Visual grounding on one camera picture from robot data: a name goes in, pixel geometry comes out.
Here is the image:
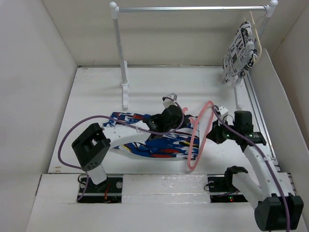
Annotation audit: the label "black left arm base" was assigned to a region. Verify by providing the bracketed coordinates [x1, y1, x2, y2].
[76, 174, 123, 203]

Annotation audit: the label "cream plastic hanger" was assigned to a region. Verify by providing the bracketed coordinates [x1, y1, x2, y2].
[247, 11, 262, 64]

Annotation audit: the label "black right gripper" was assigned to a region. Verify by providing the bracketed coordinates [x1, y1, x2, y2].
[205, 117, 239, 144]

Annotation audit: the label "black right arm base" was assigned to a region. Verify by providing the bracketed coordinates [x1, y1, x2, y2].
[204, 166, 248, 203]

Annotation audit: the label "blue white red patterned trousers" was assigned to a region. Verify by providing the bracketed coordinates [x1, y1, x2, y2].
[102, 112, 200, 160]

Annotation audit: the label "black white printed garment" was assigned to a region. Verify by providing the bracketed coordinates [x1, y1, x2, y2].
[221, 21, 259, 85]

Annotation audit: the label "white foam front board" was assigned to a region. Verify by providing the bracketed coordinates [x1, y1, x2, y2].
[122, 174, 210, 204]

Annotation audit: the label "white metal clothes rack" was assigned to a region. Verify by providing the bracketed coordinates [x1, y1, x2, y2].
[109, 0, 278, 110]

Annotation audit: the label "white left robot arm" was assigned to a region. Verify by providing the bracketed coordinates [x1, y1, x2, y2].
[71, 105, 190, 192]

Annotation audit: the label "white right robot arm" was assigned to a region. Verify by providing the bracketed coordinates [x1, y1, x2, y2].
[206, 105, 304, 232]

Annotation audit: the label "pink plastic hanger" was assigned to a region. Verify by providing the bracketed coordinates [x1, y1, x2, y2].
[185, 101, 214, 174]

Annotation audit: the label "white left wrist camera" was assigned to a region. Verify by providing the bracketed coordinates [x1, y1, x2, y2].
[162, 93, 177, 108]

